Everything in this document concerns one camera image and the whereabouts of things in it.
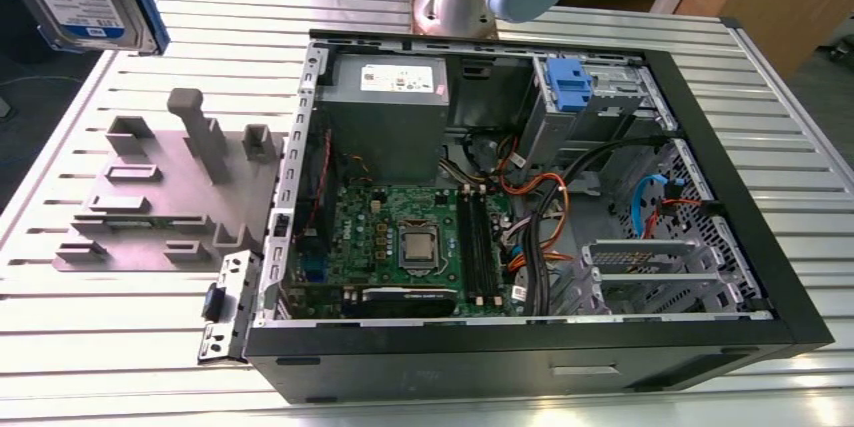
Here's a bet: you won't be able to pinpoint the silver CPU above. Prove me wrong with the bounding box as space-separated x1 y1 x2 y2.
403 231 439 261

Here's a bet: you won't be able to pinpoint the metal optical drive cage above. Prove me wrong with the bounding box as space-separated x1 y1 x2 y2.
519 54 675 168

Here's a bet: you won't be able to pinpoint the black RAM slot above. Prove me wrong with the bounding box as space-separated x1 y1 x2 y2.
465 186 489 306
473 186 499 306
459 186 481 306

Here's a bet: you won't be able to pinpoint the green RAM stick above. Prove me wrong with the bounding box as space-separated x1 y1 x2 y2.
98 216 178 228

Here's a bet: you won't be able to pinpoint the grey parts rack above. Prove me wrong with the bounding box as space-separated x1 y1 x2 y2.
52 87 281 273

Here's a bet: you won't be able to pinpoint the black graphics card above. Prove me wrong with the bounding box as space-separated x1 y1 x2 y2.
343 284 461 319

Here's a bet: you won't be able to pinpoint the orange power wire bundle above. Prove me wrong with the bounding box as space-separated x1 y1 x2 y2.
496 171 575 268

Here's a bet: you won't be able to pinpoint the thick black cable bundle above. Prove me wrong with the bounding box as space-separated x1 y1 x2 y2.
516 136 672 318

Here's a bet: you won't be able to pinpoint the metal disk bay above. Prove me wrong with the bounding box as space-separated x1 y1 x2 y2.
579 239 762 316

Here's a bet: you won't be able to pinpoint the blue plastic drive latch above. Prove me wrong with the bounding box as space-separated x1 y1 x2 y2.
543 57 593 113

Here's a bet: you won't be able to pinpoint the black PC case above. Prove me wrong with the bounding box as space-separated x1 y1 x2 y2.
242 29 836 406

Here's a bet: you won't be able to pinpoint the green motherboard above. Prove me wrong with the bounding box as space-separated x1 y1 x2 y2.
285 184 535 321

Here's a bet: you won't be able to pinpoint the thin red wire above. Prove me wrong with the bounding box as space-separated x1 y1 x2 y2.
311 126 335 241

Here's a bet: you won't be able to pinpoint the CPU socket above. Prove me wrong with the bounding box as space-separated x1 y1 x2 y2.
396 219 449 278

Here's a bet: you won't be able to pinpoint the metal card retainer bracket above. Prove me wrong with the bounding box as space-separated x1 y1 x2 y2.
196 249 262 366

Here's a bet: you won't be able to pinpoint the yellow black power wires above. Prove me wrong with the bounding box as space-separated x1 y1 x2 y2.
439 156 499 188

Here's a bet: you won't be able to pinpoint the blue data wire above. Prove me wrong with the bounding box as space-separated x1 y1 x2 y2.
627 174 685 241

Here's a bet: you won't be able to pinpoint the grey power supply unit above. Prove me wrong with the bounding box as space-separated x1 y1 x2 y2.
312 51 452 186

